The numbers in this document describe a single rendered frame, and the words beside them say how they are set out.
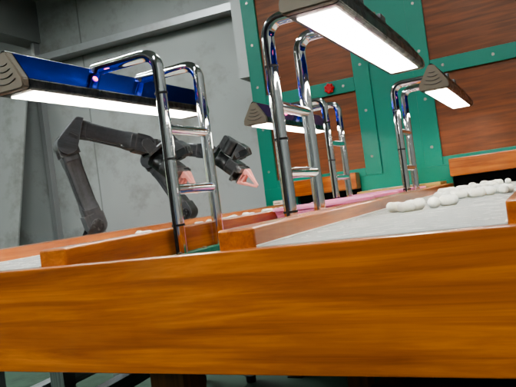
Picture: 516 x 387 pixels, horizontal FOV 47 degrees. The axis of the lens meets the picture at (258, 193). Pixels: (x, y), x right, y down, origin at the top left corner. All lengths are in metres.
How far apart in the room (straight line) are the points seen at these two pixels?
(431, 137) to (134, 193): 3.48
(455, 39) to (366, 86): 0.40
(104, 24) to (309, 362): 5.23
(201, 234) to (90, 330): 0.43
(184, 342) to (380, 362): 0.26
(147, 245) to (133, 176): 4.38
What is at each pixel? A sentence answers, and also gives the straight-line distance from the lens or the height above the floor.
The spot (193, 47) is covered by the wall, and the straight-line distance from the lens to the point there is 5.26.
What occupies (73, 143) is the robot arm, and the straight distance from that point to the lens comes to 1.91.
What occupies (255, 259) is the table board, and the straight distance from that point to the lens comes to 0.74.
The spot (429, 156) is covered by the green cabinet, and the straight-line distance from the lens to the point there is 2.52.
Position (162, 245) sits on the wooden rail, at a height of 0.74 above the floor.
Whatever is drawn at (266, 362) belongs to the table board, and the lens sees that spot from 0.76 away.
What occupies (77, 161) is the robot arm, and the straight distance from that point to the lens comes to 1.92.
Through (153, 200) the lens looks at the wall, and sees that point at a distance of 5.37.
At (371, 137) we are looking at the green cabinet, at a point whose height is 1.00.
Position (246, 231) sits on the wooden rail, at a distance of 0.77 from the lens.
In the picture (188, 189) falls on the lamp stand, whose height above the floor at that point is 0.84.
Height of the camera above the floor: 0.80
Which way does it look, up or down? 1 degrees up
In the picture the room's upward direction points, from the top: 8 degrees counter-clockwise
